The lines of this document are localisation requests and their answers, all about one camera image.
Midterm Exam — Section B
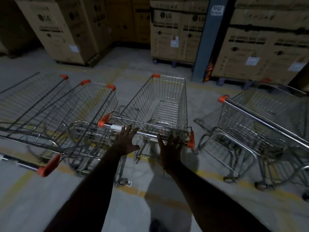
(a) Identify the person's right hand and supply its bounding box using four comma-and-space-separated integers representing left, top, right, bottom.
157, 134, 185, 172

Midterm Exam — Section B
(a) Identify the person's left hand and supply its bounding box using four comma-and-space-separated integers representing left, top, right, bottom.
113, 125, 140, 155

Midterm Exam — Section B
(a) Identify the person's right forearm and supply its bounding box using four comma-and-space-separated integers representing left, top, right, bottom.
164, 164, 269, 232

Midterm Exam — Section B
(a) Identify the person's left forearm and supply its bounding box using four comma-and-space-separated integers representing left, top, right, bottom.
45, 150, 131, 232

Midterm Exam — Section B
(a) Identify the blue plastic pallet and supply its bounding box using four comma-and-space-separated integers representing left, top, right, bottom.
216, 77, 266, 87
152, 58, 195, 68

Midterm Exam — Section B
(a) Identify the orange snack packet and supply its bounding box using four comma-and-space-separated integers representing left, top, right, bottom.
203, 58, 214, 82

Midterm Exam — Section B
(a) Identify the dark pallet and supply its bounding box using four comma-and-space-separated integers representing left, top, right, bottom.
56, 54, 100, 68

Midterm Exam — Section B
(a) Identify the stack of large cardboard boxes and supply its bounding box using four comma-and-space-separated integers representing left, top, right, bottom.
149, 0, 210, 63
0, 0, 151, 68
212, 0, 309, 85

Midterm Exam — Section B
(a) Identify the blue steel column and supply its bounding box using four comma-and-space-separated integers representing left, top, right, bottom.
192, 0, 230, 82

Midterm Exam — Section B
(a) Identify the metal shopping cart white-taped handle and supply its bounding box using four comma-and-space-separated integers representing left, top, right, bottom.
98, 74, 196, 187

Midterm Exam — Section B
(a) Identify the metal wire shopping cart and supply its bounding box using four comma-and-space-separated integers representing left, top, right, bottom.
194, 78, 309, 201
0, 72, 70, 133
0, 80, 121, 178

